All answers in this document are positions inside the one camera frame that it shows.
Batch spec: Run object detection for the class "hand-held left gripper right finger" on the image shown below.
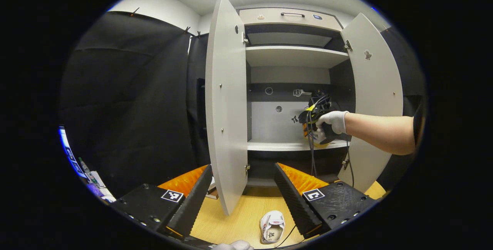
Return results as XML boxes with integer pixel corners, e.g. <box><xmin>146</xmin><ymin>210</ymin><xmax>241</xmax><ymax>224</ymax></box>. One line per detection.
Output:
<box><xmin>274</xmin><ymin>162</ymin><xmax>380</xmax><ymax>239</ymax></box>

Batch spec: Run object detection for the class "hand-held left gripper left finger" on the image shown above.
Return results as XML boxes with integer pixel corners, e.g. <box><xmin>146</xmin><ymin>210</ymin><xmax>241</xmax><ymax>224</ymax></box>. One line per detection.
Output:
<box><xmin>112</xmin><ymin>164</ymin><xmax>214</xmax><ymax>239</ymax></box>

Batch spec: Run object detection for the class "white shoe cabinet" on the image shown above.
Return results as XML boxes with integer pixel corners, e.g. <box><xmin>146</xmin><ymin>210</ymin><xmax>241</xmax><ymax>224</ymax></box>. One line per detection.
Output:
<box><xmin>237</xmin><ymin>7</ymin><xmax>357</xmax><ymax>189</ymax></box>

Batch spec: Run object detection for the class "white shoe cabinet door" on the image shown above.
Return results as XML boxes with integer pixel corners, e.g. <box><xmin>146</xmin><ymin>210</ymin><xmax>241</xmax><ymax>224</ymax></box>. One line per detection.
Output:
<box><xmin>338</xmin><ymin>13</ymin><xmax>404</xmax><ymax>193</ymax></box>
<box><xmin>205</xmin><ymin>0</ymin><xmax>249</xmax><ymax>216</ymax></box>

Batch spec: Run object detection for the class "white cabinet shelf board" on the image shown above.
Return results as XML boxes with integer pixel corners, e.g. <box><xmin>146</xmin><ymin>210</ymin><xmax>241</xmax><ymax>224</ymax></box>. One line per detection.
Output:
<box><xmin>247</xmin><ymin>139</ymin><xmax>349</xmax><ymax>152</ymax></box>
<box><xmin>245</xmin><ymin>45</ymin><xmax>350</xmax><ymax>69</ymax></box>

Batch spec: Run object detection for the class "white cabinet drawer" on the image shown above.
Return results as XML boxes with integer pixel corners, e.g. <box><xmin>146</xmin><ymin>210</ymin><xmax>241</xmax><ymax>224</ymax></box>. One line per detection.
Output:
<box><xmin>238</xmin><ymin>8</ymin><xmax>344</xmax><ymax>32</ymax></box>

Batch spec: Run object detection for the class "black backdrop cloth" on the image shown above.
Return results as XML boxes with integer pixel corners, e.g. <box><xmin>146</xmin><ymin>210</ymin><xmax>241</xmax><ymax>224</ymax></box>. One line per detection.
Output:
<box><xmin>60</xmin><ymin>10</ymin><xmax>426</xmax><ymax>200</ymax></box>

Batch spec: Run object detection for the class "bright blue-edged screen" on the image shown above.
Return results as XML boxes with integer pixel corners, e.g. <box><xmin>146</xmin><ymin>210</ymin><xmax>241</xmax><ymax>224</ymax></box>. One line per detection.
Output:
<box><xmin>58</xmin><ymin>126</ymin><xmax>88</xmax><ymax>179</ymax></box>

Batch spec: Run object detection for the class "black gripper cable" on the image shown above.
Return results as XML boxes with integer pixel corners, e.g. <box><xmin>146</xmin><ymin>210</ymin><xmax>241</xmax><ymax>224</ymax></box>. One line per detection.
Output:
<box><xmin>307</xmin><ymin>96</ymin><xmax>319</xmax><ymax>178</ymax></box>

